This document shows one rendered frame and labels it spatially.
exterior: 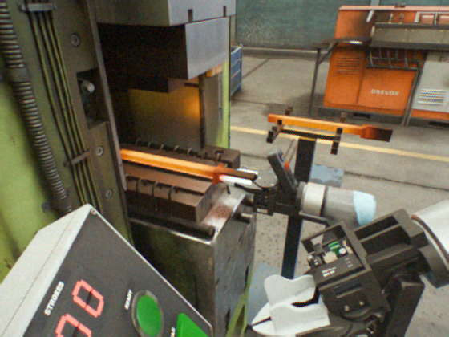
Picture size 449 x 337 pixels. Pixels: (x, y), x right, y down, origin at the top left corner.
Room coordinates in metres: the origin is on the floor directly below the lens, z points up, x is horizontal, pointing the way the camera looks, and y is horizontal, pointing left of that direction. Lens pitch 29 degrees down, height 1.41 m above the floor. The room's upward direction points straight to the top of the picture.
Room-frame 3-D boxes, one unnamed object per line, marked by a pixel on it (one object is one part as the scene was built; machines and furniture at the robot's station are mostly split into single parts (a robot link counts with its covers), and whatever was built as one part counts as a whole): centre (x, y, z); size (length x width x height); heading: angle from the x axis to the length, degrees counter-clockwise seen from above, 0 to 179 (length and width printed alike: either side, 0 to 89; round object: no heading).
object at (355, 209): (0.57, -0.28, 0.98); 0.11 x 0.08 x 0.09; 68
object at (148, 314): (0.23, 0.09, 1.09); 0.05 x 0.03 x 0.04; 158
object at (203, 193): (0.75, 0.22, 0.96); 0.42 x 0.20 x 0.09; 68
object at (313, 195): (0.60, -0.21, 0.99); 0.08 x 0.05 x 0.08; 158
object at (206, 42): (0.75, 0.22, 1.32); 0.42 x 0.20 x 0.10; 68
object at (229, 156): (0.86, 0.01, 0.95); 0.12 x 0.08 x 0.06; 68
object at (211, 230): (0.62, 0.21, 0.93); 0.40 x 0.03 x 0.03; 68
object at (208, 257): (0.81, 0.21, 0.69); 0.56 x 0.38 x 0.45; 68
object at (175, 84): (0.79, 0.25, 1.24); 0.30 x 0.07 x 0.06; 68
